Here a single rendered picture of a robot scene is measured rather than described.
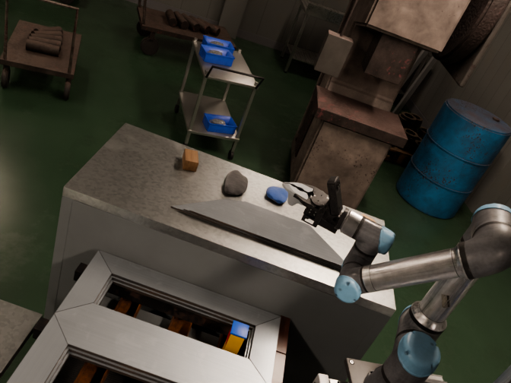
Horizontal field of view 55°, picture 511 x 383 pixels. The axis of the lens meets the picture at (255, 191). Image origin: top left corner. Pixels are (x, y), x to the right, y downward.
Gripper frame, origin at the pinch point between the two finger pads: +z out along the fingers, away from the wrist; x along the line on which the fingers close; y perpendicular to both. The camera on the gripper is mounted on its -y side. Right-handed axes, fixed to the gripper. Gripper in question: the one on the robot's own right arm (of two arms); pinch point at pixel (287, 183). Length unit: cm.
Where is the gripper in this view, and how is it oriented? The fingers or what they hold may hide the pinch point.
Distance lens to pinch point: 149.8
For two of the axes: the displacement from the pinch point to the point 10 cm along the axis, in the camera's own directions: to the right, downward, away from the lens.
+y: -2.7, 7.3, 6.3
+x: 4.2, -5.0, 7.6
